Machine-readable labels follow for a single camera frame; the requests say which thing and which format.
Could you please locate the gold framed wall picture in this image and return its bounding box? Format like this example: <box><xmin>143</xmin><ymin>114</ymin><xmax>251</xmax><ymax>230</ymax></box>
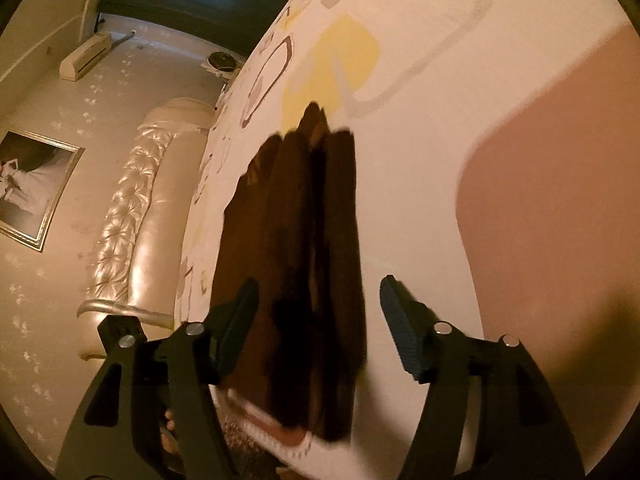
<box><xmin>0</xmin><ymin>130</ymin><xmax>86</xmax><ymax>253</ymax></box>

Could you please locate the cream leather tufted headboard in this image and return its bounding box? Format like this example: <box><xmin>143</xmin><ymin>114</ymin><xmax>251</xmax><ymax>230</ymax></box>
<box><xmin>77</xmin><ymin>97</ymin><xmax>218</xmax><ymax>361</ymax></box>

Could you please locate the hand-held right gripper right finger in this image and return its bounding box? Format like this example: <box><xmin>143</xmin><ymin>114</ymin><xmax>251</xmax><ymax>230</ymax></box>
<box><xmin>379</xmin><ymin>275</ymin><xmax>586</xmax><ymax>480</ymax></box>

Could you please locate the brown plaid small garment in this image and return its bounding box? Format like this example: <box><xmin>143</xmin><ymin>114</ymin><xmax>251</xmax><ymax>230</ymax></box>
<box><xmin>210</xmin><ymin>101</ymin><xmax>371</xmax><ymax>443</ymax></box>

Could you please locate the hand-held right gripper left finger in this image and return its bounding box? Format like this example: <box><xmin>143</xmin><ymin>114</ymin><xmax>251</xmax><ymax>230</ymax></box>
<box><xmin>54</xmin><ymin>277</ymin><xmax>261</xmax><ymax>480</ymax></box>

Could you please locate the person's foot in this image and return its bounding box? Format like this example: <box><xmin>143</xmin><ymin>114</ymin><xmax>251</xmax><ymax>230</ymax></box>
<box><xmin>159</xmin><ymin>407</ymin><xmax>183</xmax><ymax>461</ymax></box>

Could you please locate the white wall air conditioner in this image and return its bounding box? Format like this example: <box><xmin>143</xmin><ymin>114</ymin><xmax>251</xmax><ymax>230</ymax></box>
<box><xmin>59</xmin><ymin>32</ymin><xmax>114</xmax><ymax>81</ymax></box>

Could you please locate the patterned cream bed sheet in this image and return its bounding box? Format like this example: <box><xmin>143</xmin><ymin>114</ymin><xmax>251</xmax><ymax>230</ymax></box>
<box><xmin>175</xmin><ymin>0</ymin><xmax>640</xmax><ymax>480</ymax></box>

